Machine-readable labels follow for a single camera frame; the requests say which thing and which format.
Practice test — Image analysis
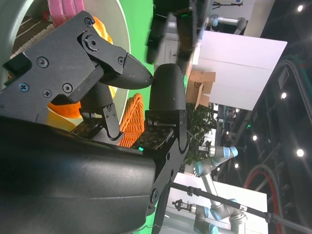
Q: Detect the brown cardboard box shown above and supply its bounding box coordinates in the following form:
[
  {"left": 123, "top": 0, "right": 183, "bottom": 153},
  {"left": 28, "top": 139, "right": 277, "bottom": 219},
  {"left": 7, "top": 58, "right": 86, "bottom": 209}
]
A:
[{"left": 186, "top": 70, "right": 216, "bottom": 110}]

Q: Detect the orange bread roll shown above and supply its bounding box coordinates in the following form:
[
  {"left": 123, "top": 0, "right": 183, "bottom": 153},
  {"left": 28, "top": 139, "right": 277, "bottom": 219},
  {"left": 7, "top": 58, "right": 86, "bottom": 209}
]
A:
[{"left": 46, "top": 100, "right": 82, "bottom": 131}]

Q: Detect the red hose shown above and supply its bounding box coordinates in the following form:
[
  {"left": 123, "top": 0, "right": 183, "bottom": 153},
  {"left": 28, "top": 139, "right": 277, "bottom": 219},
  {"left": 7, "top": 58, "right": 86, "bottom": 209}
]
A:
[{"left": 243, "top": 164, "right": 281, "bottom": 234}]

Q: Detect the orange wicker basket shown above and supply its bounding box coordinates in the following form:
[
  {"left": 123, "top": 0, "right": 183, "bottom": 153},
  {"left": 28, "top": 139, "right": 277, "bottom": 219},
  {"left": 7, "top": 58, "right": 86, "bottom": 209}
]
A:
[{"left": 118, "top": 93, "right": 145, "bottom": 148}]

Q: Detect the pale green bowl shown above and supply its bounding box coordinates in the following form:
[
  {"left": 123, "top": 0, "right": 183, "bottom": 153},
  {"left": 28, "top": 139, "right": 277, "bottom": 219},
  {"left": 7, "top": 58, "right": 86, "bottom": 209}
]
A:
[{"left": 0, "top": 0, "right": 132, "bottom": 122}]

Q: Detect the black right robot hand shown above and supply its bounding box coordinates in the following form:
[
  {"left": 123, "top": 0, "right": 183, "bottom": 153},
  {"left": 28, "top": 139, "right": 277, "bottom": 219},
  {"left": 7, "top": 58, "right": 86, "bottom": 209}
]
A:
[{"left": 0, "top": 11, "right": 190, "bottom": 234}]

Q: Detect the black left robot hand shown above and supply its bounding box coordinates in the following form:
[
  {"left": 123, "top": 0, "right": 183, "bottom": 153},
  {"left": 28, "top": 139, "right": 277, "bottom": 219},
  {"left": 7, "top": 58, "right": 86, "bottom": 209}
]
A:
[{"left": 145, "top": 0, "right": 210, "bottom": 64}]

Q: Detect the chocolate cherry cake slice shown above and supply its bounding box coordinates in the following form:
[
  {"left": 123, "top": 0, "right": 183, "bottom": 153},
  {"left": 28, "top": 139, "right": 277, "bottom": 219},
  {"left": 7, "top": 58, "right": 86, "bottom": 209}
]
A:
[{"left": 10, "top": 11, "right": 58, "bottom": 59}]

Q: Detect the pink cake slice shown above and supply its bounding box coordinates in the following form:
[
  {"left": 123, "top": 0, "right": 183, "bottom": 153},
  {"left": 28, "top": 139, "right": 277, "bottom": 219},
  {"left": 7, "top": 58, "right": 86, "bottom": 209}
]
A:
[{"left": 47, "top": 0, "right": 85, "bottom": 27}]

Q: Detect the black boom pole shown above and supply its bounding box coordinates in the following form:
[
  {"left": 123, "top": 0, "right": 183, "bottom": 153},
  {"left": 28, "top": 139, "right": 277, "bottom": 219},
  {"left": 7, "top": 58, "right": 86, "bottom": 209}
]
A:
[{"left": 170, "top": 182, "right": 312, "bottom": 234}]

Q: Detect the green leafy plant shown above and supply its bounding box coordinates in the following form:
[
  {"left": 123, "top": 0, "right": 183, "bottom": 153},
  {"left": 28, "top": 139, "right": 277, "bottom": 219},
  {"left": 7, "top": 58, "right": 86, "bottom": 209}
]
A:
[{"left": 185, "top": 104, "right": 217, "bottom": 169}]

